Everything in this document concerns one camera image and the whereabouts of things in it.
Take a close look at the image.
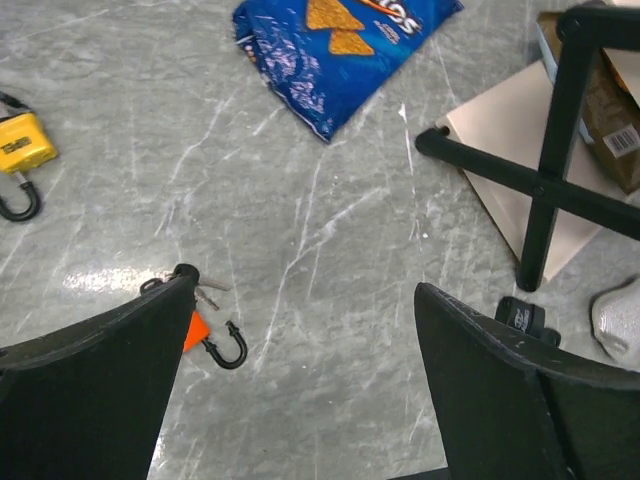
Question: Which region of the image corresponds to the black padlock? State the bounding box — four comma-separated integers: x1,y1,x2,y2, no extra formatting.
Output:
495,296,561,347

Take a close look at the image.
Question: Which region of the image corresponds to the black frame beige shelf rack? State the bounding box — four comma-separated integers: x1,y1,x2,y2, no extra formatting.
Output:
415,2,639,292

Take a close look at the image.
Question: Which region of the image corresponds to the orange padlock key bunch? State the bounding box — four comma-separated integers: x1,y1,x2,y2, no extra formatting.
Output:
139,263,231,311

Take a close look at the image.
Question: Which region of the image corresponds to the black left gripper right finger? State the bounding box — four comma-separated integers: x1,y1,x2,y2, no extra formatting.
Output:
414,283,639,479

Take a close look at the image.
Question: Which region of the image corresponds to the orange padlock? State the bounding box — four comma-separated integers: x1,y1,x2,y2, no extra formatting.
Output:
182,310,249,370

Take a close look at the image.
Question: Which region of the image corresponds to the blue Doritos chip bag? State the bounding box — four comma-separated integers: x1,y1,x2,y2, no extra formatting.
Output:
232,0,463,141

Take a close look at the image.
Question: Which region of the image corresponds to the brown snack packet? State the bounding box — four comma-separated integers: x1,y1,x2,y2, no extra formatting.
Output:
536,11,639,194

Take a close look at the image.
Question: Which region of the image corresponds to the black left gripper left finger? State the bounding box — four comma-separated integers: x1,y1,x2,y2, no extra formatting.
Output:
1,277,195,479

